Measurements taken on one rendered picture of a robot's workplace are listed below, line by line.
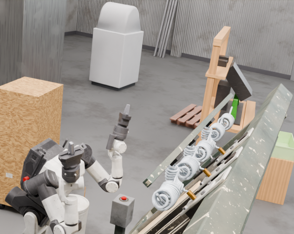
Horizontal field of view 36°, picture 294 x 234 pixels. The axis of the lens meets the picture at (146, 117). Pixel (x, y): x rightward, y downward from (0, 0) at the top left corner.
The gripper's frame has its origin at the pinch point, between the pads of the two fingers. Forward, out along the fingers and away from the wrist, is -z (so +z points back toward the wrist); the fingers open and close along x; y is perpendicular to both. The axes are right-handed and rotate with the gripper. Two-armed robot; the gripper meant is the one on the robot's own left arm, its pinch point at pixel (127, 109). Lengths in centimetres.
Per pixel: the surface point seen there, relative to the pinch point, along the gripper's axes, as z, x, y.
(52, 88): 15, -162, 30
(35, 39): -25, -378, 46
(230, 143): 1, 26, -60
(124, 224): 78, -17, -26
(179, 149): -5, 137, 18
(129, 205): 64, -17, -25
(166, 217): 32, 93, -4
